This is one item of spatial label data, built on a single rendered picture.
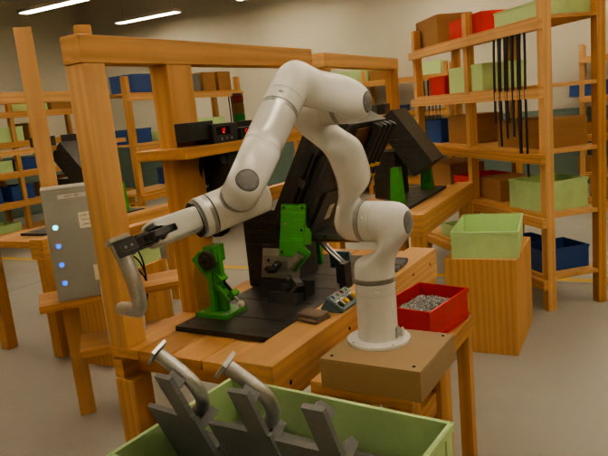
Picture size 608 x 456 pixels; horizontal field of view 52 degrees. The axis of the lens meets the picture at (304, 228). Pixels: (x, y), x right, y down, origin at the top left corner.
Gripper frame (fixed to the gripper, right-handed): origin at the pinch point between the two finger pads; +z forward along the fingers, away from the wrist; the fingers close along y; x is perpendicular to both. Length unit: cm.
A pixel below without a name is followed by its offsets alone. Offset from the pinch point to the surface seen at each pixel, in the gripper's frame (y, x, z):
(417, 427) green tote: 4, 60, -41
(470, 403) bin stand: -79, 102, -112
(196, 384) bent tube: -7.1, 30.9, -3.5
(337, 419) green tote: -14, 56, -32
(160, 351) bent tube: -9.2, 21.8, 0.1
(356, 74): -785, -179, -650
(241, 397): 8.9, 34.1, -6.5
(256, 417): 7.5, 39.2, -8.0
